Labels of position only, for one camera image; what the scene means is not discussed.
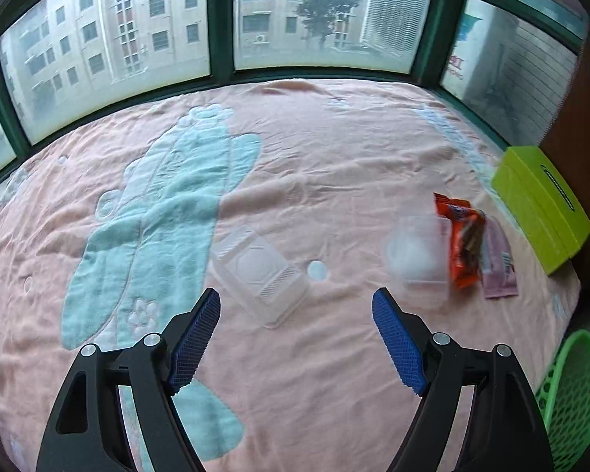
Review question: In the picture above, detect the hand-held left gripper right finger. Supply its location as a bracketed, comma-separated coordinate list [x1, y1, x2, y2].
[371, 288, 555, 472]

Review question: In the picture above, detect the pink printed blanket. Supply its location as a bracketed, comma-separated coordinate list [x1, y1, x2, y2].
[0, 79, 583, 472]

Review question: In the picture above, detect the green plastic mesh basket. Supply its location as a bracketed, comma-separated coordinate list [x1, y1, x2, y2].
[535, 329, 590, 472]

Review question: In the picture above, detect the pink snack packet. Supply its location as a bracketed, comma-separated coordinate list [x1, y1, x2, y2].
[479, 216, 518, 300]

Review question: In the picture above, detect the orange snack packet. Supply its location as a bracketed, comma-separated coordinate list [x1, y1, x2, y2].
[433, 193, 487, 290]

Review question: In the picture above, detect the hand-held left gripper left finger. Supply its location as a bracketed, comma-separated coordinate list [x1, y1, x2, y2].
[35, 286, 222, 472]

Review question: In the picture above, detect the brown wooden cabinet panel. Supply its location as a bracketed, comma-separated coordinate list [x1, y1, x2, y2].
[538, 0, 590, 237]

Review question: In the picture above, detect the small clear plastic tray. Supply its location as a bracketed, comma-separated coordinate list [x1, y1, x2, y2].
[210, 225, 310, 330]

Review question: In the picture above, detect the green window frame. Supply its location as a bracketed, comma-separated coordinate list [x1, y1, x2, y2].
[0, 0, 590, 202]

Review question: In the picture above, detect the green cardboard box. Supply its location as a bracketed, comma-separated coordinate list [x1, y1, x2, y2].
[490, 145, 590, 276]

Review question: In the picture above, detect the large clear plastic container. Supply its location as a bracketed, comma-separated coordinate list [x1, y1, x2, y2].
[382, 214, 454, 310]

